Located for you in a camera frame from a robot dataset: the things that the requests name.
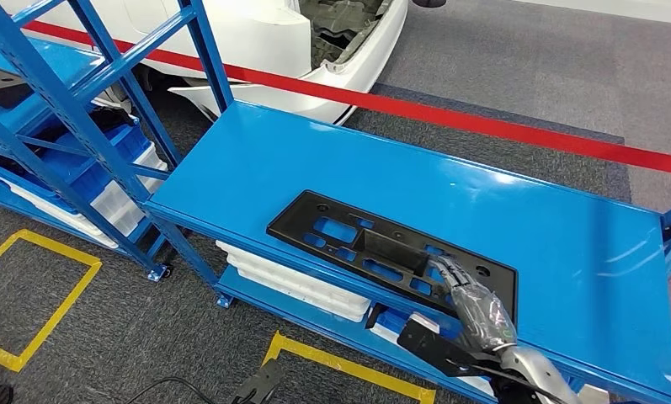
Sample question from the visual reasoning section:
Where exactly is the white plastic bin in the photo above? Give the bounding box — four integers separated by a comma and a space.
89, 141, 169, 238
215, 239, 372, 311
368, 323, 495, 398
235, 266, 365, 325
226, 253, 370, 318
0, 162, 119, 250

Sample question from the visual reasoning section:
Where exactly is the black curved trim part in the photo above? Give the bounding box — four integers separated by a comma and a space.
87, 109, 141, 132
364, 303, 389, 330

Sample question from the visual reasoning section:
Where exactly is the white car body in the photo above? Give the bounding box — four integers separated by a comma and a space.
0, 0, 410, 126

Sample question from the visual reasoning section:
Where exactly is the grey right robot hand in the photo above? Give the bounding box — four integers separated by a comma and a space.
427, 253, 519, 354

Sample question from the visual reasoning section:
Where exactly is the blue metal shelf rack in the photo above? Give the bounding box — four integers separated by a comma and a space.
0, 0, 671, 404
0, 0, 183, 283

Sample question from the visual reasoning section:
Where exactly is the red barrier belt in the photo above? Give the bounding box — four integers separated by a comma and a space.
22, 21, 671, 178

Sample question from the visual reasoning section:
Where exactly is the dark grey bracket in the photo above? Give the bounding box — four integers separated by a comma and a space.
232, 359, 285, 404

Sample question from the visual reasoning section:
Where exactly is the black floor cable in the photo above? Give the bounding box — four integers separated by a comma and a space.
125, 376, 219, 404

